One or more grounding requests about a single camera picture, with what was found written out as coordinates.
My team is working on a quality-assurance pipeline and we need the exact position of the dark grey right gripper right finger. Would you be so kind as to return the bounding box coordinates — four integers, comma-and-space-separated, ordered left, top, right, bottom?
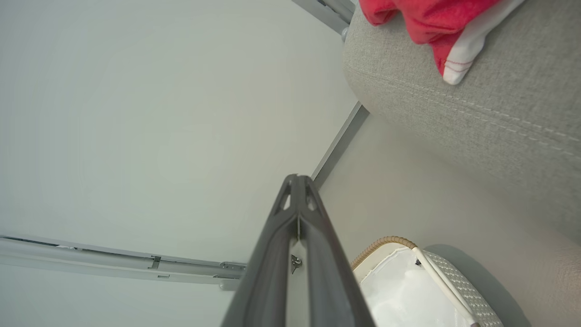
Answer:
297, 174, 376, 327

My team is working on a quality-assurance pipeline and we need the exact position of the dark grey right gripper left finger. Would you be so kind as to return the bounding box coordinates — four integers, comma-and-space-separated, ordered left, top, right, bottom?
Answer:
221, 174, 300, 327

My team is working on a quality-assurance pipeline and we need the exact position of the red and white garment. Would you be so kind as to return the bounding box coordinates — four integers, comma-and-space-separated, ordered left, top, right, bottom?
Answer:
359, 0, 527, 86

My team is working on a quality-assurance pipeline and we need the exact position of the light grey fabric sofa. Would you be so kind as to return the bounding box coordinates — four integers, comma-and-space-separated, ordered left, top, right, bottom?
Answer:
343, 0, 581, 247

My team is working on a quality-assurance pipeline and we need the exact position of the white woven laundry basket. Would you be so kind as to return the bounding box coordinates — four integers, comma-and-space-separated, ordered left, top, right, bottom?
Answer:
350, 236, 504, 327

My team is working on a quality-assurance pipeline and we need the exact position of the grey metal corner rail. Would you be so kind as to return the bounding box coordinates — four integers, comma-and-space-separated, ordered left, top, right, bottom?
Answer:
310, 101, 369, 189

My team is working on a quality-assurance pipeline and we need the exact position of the long grey metal wall rail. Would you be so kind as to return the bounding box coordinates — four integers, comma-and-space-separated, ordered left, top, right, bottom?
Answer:
0, 234, 248, 291

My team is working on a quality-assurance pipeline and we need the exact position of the grey metal double rail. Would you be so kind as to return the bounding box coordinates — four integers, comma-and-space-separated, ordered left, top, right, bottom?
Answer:
290, 0, 357, 35

